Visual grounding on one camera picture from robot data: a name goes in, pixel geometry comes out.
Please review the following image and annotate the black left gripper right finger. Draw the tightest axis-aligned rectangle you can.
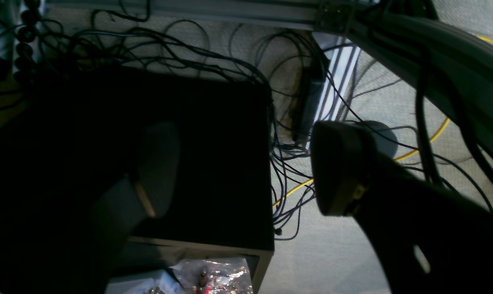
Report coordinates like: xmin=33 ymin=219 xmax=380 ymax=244
xmin=311 ymin=121 xmax=493 ymax=294

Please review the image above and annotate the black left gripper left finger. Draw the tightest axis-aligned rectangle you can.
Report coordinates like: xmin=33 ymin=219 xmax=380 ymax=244
xmin=92 ymin=122 xmax=181 ymax=262

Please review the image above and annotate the black box under table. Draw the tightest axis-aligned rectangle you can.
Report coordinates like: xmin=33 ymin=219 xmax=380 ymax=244
xmin=0 ymin=68 xmax=274 ymax=294

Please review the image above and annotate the clear plastic bag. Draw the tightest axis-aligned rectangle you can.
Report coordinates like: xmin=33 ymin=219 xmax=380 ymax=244
xmin=170 ymin=257 xmax=254 ymax=294

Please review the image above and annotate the yellow cable on floor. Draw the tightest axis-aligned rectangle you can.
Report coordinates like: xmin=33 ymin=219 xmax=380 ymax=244
xmin=272 ymin=35 xmax=493 ymax=208

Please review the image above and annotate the bundle of black cables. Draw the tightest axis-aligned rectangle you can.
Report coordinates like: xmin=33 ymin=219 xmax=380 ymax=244
xmin=38 ymin=8 xmax=493 ymax=241

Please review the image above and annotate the aluminium frame rail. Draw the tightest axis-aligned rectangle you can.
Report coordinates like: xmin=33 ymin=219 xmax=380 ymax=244
xmin=46 ymin=0 xmax=357 ymax=32

